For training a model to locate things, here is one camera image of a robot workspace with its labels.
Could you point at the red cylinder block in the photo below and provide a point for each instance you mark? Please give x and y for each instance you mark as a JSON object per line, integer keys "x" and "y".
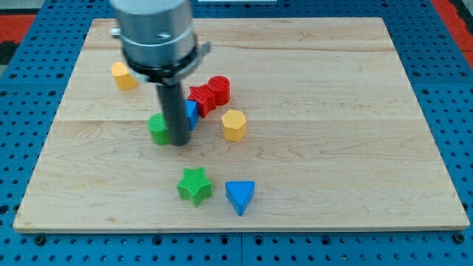
{"x": 221, "y": 87}

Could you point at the blue triangle block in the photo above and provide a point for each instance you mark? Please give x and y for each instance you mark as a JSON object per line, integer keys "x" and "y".
{"x": 240, "y": 194}

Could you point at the wooden board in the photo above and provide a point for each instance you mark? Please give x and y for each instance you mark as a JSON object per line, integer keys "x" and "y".
{"x": 336, "y": 140}

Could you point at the green star block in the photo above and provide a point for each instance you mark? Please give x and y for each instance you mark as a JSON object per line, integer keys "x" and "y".
{"x": 194, "y": 185}

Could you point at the blue cube block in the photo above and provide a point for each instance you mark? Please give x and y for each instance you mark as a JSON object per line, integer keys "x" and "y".
{"x": 191, "y": 113}

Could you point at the green cylinder block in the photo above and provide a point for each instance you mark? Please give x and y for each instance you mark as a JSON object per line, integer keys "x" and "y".
{"x": 158, "y": 129}

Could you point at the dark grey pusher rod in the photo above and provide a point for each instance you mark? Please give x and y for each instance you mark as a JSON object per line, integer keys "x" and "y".
{"x": 174, "y": 111}

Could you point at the yellow hexagon block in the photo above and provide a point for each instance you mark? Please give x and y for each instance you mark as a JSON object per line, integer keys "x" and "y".
{"x": 234, "y": 125}

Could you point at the red star block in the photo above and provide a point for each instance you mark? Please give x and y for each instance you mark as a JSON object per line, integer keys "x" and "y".
{"x": 204, "y": 98}

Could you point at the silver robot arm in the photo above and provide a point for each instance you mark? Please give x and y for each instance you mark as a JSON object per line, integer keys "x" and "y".
{"x": 158, "y": 39}

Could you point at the yellow pentagon block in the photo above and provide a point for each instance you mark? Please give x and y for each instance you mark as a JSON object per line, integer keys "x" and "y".
{"x": 122, "y": 76}

